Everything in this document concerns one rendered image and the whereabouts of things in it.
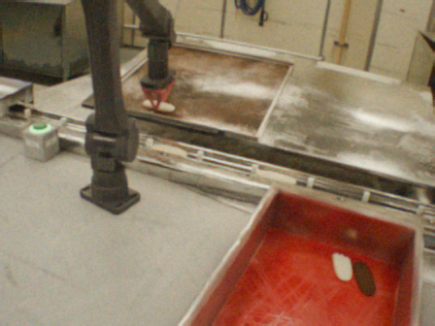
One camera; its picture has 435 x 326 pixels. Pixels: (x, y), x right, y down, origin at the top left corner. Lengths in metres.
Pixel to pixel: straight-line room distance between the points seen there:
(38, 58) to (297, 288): 3.55
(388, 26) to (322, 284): 3.71
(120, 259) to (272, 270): 0.28
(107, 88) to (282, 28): 4.01
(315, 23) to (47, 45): 2.65
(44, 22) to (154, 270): 3.32
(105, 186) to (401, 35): 3.76
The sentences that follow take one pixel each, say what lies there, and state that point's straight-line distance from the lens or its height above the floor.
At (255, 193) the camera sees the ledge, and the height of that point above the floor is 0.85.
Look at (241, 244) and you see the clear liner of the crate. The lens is 0.73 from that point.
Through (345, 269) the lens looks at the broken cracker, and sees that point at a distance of 0.88.
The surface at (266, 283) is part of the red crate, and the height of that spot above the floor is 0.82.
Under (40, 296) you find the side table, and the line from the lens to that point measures 0.79.
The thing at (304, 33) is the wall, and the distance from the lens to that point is 4.74.
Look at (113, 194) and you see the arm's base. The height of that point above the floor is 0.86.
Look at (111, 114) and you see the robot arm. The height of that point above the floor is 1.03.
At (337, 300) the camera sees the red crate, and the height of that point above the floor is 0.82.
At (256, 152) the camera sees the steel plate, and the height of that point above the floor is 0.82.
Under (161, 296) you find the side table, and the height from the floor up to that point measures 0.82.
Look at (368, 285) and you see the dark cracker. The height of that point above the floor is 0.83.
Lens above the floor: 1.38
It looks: 28 degrees down
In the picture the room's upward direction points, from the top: 6 degrees clockwise
